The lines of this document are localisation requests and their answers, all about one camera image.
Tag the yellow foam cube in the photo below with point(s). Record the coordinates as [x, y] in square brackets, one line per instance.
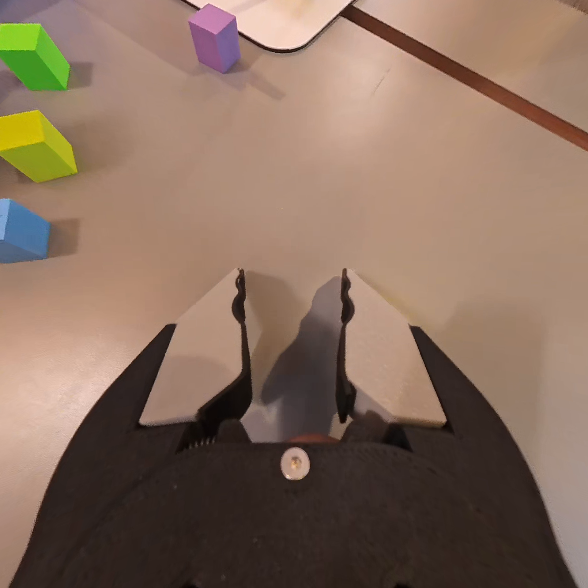
[36, 142]

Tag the blue foam cube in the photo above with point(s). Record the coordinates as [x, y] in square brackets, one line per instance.
[23, 229]

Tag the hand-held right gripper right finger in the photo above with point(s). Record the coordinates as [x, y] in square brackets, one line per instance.
[390, 367]

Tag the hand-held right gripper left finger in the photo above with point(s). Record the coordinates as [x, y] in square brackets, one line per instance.
[197, 367]

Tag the purple foam cube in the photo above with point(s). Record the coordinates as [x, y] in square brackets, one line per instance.
[213, 36]

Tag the white document stand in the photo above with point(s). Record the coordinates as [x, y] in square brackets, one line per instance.
[285, 23]

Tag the green foam cube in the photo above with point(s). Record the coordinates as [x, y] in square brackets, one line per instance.
[32, 55]

